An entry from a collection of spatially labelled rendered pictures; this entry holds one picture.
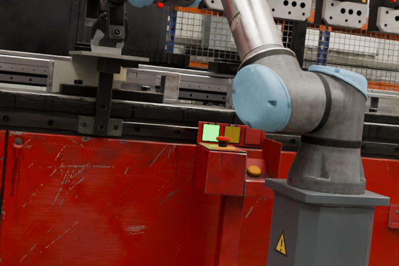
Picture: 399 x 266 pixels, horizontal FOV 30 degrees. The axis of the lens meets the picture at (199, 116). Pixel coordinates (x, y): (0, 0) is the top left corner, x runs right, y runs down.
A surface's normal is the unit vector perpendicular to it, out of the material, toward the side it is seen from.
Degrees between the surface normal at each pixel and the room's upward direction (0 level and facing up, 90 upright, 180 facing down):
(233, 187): 90
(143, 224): 94
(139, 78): 90
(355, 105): 90
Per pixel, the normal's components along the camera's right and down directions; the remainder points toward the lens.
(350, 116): 0.40, 0.14
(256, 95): -0.81, 0.05
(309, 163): -0.61, -0.33
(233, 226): 0.22, 0.07
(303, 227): -0.41, 0.00
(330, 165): -0.11, -0.27
